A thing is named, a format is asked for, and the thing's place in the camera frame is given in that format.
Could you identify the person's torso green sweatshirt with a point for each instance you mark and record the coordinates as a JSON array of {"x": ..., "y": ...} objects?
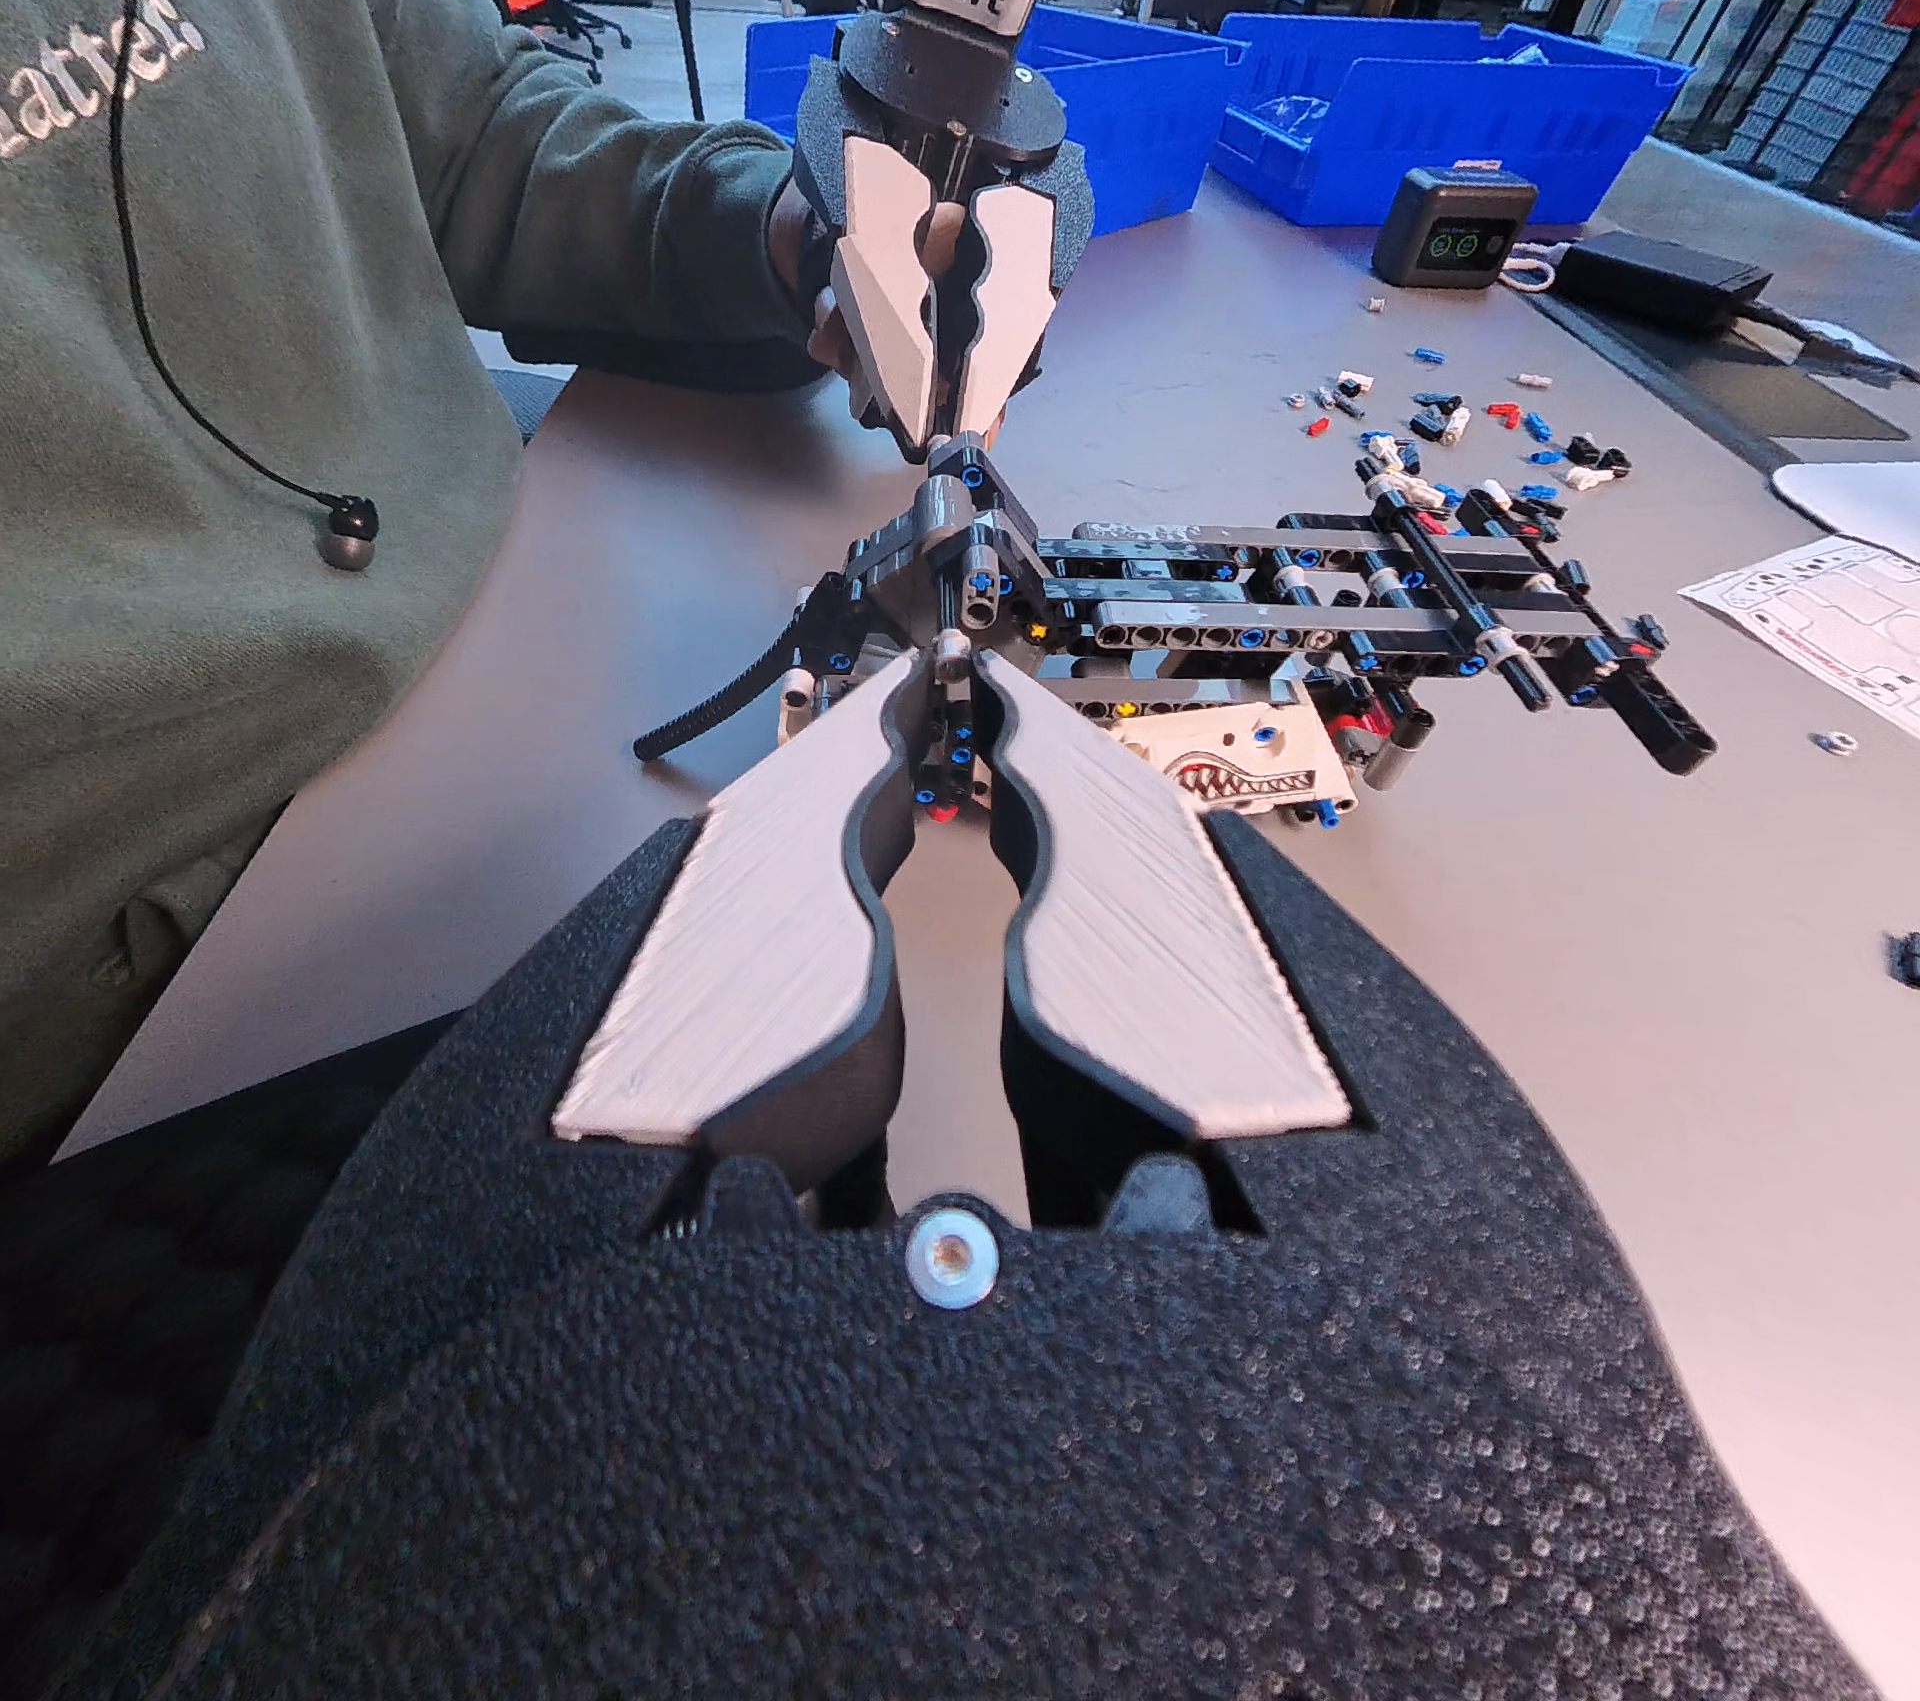
[{"x": 224, "y": 682}]

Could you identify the pile of small toy parts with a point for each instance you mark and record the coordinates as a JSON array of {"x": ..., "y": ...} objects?
[{"x": 1441, "y": 424}]

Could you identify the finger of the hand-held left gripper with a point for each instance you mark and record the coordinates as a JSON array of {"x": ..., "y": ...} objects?
[
  {"x": 878, "y": 260},
  {"x": 1021, "y": 277}
]

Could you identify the clear plastic bag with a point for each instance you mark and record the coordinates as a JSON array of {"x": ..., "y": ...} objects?
[
  {"x": 1291, "y": 119},
  {"x": 1512, "y": 54}
]

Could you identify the grey desk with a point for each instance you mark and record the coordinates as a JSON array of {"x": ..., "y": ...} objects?
[{"x": 1501, "y": 982}]

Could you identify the black box device green display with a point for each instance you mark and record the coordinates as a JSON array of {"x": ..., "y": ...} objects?
[{"x": 1449, "y": 230}]

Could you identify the toy truck chassis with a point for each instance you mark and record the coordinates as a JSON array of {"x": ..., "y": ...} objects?
[{"x": 1200, "y": 622}]

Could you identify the blue plastic bin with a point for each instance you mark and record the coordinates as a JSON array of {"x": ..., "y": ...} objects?
[
  {"x": 1140, "y": 126},
  {"x": 1441, "y": 141}
]

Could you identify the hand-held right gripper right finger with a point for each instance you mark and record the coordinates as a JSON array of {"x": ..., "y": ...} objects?
[{"x": 1170, "y": 967}]

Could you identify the sign stand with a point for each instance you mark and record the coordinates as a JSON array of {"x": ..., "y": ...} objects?
[{"x": 687, "y": 50}]

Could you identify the black power adapter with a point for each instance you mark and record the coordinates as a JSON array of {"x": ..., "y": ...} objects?
[{"x": 1651, "y": 285}]

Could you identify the white sticker sheet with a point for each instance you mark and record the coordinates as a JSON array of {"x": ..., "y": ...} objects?
[{"x": 1830, "y": 622}]

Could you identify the person's left hand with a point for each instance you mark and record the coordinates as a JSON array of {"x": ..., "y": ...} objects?
[{"x": 833, "y": 344}]

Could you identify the white book stand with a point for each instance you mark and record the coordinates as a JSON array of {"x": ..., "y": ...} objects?
[{"x": 1860, "y": 501}]

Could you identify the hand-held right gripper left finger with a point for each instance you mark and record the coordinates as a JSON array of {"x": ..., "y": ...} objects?
[{"x": 735, "y": 967}]

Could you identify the grey upholstered chair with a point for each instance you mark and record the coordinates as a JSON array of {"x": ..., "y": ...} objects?
[{"x": 524, "y": 405}]

